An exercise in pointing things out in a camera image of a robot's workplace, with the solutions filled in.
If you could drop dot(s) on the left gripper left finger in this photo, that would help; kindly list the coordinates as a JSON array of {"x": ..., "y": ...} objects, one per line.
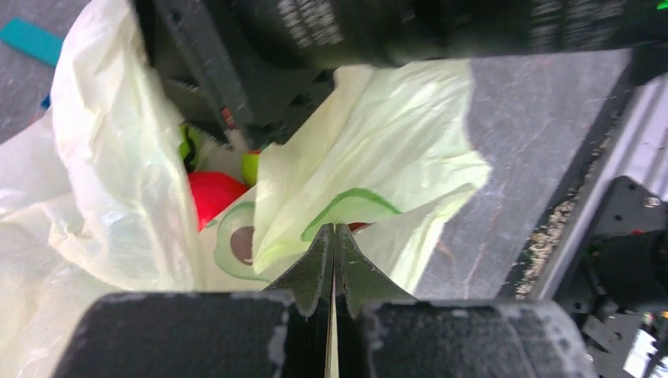
[{"x": 280, "y": 331}]

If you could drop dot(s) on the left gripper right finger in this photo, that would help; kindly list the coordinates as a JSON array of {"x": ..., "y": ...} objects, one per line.
[{"x": 385, "y": 332}]

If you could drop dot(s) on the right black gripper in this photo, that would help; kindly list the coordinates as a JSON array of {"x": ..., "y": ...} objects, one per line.
[{"x": 224, "y": 82}]

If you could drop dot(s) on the light green plastic bag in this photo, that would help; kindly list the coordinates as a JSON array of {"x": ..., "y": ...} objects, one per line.
[{"x": 109, "y": 190}]

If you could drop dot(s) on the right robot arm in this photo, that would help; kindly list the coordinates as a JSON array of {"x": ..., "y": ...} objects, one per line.
[{"x": 391, "y": 34}]

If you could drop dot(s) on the green fake apple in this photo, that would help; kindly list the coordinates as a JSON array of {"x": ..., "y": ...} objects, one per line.
[{"x": 249, "y": 167}]

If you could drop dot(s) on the red fake apple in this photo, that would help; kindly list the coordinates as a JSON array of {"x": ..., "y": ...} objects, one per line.
[{"x": 213, "y": 192}]

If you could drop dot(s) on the blue lego brick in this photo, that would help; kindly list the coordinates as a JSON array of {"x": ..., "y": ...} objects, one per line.
[{"x": 46, "y": 102}]

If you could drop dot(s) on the teal rectangular block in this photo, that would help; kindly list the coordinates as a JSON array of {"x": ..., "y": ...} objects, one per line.
[{"x": 33, "y": 41}]

